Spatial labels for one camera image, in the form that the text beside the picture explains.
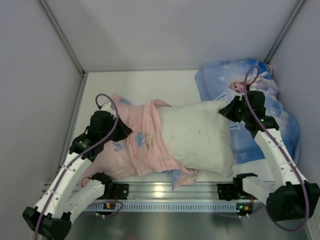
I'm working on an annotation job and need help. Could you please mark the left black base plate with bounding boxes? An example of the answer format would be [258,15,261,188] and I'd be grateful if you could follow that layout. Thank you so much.
[109,183,129,200]

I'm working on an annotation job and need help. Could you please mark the pink pillowcase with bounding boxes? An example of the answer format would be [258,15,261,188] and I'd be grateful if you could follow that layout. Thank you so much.
[81,94,198,190]

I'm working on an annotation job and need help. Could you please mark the aluminium frame post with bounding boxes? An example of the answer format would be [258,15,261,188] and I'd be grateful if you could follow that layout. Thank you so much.
[264,0,308,64]
[36,0,87,77]

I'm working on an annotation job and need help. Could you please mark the blue Elsa pillow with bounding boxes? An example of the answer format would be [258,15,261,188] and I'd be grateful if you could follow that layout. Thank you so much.
[195,58,301,163]

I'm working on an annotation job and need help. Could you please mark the right aluminium frame post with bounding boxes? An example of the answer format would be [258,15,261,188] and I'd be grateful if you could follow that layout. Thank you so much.
[264,0,308,64]

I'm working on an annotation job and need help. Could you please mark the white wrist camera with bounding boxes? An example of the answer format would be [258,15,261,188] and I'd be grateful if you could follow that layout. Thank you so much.
[245,85,257,92]
[99,101,117,120]

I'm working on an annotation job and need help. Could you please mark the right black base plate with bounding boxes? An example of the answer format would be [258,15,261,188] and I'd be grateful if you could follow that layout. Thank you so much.
[217,183,251,201]

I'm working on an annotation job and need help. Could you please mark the slotted grey cable duct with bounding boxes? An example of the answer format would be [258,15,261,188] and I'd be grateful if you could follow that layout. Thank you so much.
[84,202,251,213]

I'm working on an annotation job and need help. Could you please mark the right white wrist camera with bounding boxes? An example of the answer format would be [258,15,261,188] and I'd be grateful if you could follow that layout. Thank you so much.
[245,85,257,92]

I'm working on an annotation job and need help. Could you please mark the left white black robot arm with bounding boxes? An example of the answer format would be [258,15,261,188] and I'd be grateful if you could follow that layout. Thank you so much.
[22,109,133,240]

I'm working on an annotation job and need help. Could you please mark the white pillow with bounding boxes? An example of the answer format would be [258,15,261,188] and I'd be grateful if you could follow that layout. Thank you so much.
[158,100,235,177]

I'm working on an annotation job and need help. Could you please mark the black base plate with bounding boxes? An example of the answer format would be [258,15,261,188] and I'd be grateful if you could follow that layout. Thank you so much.
[109,183,129,200]
[217,183,251,201]

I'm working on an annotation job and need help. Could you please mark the aluminium mounting rail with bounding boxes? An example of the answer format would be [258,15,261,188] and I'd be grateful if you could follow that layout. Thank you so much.
[43,181,313,202]

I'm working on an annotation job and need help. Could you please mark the left aluminium frame post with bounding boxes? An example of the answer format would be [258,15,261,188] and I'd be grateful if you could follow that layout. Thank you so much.
[36,0,87,77]

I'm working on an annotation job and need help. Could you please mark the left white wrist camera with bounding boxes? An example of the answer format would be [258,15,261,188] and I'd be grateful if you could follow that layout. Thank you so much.
[99,101,117,120]

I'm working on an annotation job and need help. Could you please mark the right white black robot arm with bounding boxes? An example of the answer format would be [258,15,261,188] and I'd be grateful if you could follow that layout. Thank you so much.
[219,91,320,222]

